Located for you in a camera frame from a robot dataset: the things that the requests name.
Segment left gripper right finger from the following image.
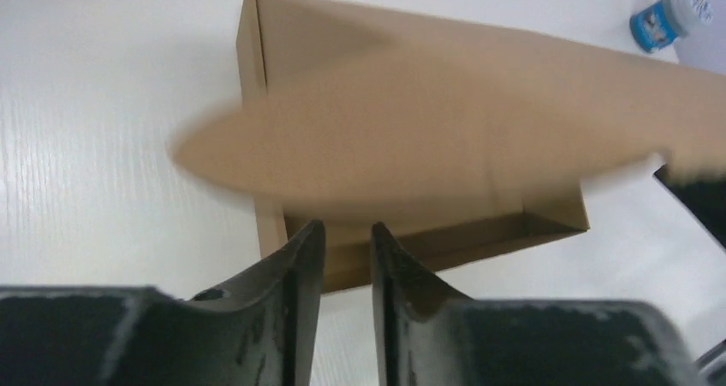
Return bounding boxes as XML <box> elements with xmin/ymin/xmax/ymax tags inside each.
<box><xmin>371</xmin><ymin>223</ymin><xmax>704</xmax><ymax>385</ymax></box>

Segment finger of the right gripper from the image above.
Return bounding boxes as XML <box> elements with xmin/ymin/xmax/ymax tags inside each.
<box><xmin>653</xmin><ymin>165</ymin><xmax>725</xmax><ymax>248</ymax></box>

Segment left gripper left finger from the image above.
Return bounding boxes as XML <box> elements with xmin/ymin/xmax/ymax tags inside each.
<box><xmin>1</xmin><ymin>221</ymin><xmax>325</xmax><ymax>385</ymax></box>

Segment brown cardboard box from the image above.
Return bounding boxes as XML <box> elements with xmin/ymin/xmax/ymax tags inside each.
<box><xmin>172</xmin><ymin>0</ymin><xmax>725</xmax><ymax>292</ymax></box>

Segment blue white lidded jar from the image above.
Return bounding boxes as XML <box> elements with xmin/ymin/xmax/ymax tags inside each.
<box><xmin>628</xmin><ymin>0</ymin><xmax>713</xmax><ymax>53</ymax></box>

